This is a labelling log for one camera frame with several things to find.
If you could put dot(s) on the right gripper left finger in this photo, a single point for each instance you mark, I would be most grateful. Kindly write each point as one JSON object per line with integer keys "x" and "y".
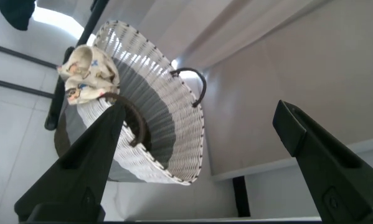
{"x": 80, "y": 168}

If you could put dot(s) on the cream printed garment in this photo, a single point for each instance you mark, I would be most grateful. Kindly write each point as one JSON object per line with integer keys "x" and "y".
{"x": 86, "y": 74}

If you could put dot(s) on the black garment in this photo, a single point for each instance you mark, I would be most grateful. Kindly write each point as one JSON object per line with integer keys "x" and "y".
{"x": 15, "y": 12}

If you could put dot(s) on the white laundry basket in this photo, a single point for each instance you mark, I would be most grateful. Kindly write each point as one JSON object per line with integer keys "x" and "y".
{"x": 180, "y": 130}

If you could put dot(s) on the white curtain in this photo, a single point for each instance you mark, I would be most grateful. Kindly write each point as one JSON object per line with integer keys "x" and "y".
{"x": 173, "y": 25}

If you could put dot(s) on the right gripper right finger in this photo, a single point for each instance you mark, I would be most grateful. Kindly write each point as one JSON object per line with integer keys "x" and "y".
{"x": 335, "y": 174}

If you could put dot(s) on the black clothes rack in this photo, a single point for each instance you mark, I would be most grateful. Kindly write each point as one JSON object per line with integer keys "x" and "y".
{"x": 92, "y": 18}

